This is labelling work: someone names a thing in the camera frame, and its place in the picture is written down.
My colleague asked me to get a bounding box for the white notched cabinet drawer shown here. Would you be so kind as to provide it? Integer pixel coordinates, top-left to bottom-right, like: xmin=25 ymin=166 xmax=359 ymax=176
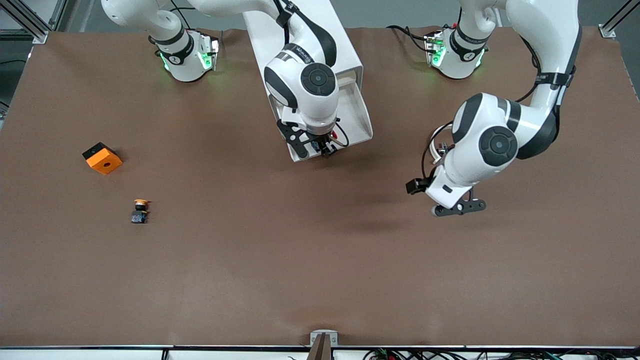
xmin=287 ymin=67 xmax=374 ymax=164

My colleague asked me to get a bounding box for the white drawer cabinet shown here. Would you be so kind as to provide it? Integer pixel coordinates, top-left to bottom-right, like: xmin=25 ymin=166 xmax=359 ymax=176
xmin=242 ymin=0 xmax=364 ymax=108

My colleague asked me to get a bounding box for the yellow mushroom push button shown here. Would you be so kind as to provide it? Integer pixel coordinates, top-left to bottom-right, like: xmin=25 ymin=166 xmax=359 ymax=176
xmin=131 ymin=199 xmax=150 ymax=225

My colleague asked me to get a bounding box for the brown table mat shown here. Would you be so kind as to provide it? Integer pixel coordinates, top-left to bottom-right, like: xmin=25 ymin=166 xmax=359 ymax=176
xmin=0 ymin=26 xmax=640 ymax=348

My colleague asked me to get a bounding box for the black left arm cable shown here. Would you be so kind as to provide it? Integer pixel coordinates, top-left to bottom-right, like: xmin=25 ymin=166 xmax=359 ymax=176
xmin=420 ymin=35 xmax=576 ymax=183

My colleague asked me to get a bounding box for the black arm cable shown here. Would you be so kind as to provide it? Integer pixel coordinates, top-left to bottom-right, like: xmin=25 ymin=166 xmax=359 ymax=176
xmin=420 ymin=35 xmax=576 ymax=183
xmin=272 ymin=0 xmax=351 ymax=148

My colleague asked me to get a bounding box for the white half-ring pipe clamp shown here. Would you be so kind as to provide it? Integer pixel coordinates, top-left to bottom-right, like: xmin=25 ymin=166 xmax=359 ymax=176
xmin=429 ymin=125 xmax=453 ymax=165

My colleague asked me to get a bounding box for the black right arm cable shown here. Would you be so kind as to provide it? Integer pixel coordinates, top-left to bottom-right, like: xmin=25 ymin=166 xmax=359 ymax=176
xmin=272 ymin=0 xmax=351 ymax=148

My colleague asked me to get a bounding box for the black base cable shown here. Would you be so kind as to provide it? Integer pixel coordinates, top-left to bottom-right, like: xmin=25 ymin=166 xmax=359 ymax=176
xmin=386 ymin=24 xmax=432 ymax=53

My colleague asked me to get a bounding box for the grey metal bracket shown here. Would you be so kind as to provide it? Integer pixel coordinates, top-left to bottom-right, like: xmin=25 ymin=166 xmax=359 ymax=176
xmin=309 ymin=329 xmax=339 ymax=347

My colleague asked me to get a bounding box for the brown camera post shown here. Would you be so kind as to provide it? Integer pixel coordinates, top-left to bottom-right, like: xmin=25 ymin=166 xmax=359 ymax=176
xmin=306 ymin=333 xmax=333 ymax=360

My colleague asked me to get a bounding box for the orange black button enclosure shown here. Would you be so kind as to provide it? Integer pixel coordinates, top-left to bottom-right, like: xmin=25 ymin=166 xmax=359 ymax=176
xmin=82 ymin=142 xmax=124 ymax=176

